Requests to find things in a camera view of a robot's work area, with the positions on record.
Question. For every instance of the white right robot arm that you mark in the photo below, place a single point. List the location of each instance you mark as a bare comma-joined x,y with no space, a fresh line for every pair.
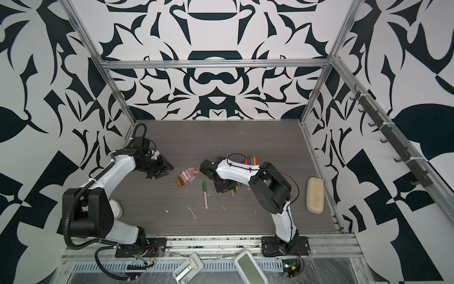
268,185

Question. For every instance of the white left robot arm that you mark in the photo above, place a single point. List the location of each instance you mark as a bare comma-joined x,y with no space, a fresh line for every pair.
87,215

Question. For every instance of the grey screen device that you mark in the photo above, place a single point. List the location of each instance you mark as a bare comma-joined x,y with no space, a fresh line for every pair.
249,269

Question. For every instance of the small circuit board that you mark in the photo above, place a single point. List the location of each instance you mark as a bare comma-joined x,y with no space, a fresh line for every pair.
293,267

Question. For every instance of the black wall hook rail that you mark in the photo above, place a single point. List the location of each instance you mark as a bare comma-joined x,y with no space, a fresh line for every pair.
394,137

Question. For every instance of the white handheld device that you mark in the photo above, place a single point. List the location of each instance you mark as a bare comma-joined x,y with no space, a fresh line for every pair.
188,269

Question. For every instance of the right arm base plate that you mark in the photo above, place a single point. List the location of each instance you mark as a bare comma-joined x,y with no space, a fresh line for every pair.
274,247

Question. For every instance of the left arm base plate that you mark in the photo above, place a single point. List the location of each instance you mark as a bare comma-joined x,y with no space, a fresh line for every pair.
152,247

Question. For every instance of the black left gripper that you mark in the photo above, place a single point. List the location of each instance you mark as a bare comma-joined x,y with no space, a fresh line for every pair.
164,166

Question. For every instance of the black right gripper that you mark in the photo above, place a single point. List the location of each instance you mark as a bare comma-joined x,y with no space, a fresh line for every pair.
232,186

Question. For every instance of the green cap pink marker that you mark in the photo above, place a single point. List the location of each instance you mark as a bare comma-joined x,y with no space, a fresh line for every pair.
205,194

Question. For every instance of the beige sponge block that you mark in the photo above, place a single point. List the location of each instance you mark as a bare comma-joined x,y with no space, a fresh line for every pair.
315,195

